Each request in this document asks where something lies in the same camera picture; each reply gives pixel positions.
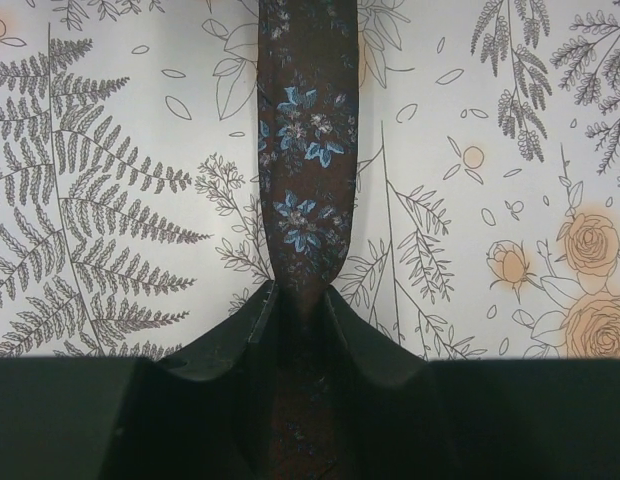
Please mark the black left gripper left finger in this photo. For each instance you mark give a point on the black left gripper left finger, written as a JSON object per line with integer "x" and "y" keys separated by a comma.
{"x": 203, "y": 412}

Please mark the brown blue floral tie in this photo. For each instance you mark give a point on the brown blue floral tie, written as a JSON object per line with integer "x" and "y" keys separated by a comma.
{"x": 308, "y": 107}

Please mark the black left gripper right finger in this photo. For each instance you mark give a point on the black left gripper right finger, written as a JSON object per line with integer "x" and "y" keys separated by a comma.
{"x": 402, "y": 417}

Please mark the floral patterned table mat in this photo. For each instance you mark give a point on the floral patterned table mat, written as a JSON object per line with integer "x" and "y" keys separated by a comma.
{"x": 487, "y": 193}

